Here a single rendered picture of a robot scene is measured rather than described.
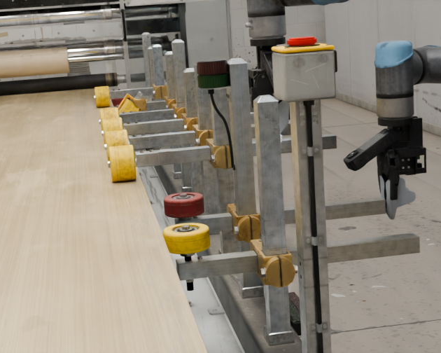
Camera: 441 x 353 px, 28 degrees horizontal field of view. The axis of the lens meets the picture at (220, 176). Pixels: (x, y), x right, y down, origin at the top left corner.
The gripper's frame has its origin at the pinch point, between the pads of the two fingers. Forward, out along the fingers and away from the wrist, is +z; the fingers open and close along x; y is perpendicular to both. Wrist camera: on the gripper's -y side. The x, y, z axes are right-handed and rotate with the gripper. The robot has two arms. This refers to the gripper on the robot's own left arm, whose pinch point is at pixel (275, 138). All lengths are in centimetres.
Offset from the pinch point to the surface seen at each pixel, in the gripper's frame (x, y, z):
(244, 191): 8.3, -7.1, 8.7
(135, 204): 29.5, -1.7, 10.3
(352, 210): -14.5, -2.8, 16.0
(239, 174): 9.2, -7.1, 5.1
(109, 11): 22, 252, -26
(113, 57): 22, 253, -5
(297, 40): 9, -58, -22
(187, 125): 10, 65, 5
